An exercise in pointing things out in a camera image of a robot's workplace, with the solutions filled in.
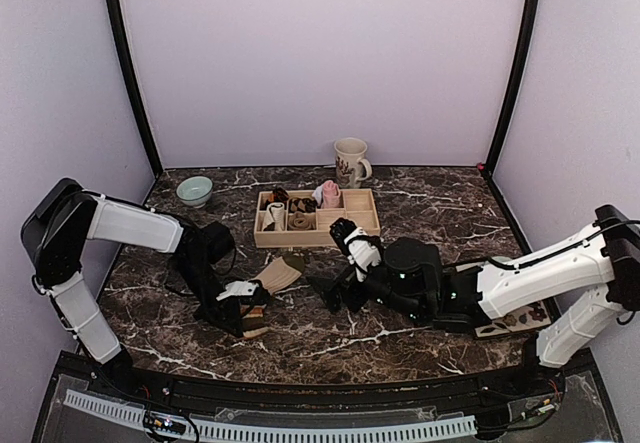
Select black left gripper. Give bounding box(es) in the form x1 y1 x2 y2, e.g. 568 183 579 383
173 258 243 339

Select beige striped cuff sock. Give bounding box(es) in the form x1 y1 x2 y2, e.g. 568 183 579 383
242 253 305 339

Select wooden compartment organizer box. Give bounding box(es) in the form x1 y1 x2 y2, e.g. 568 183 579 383
253 189 381 248

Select pink patterned long sock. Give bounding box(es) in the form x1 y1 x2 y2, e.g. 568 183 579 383
312 180 341 209

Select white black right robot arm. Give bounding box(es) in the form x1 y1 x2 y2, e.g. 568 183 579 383
309 205 639 397

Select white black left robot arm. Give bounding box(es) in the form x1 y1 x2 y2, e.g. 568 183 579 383
20 178 270 399

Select dark argyle rolled sock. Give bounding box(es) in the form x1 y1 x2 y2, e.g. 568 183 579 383
289 197 318 214

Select white ribbed rolled sock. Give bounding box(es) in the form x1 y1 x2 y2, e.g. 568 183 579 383
262 202 286 232

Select coral pattern ceramic mug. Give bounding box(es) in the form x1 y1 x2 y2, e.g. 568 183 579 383
334 137 373 189

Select light blue ceramic bowl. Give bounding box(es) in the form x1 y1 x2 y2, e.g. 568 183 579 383
176 176 213 208

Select floral pattern coaster tile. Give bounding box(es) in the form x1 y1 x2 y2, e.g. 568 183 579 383
475 302 551 339

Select white slotted cable duct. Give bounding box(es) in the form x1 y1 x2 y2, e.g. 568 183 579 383
62 389 478 442

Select black front table rail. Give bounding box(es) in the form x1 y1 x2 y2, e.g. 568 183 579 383
49 347 596 417

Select black left frame post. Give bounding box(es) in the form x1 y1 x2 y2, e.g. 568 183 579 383
105 0 164 178

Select black frame post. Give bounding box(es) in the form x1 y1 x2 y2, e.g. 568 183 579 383
105 0 164 178
483 0 539 179

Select black right frame post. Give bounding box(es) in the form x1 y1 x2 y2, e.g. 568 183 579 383
483 0 539 179

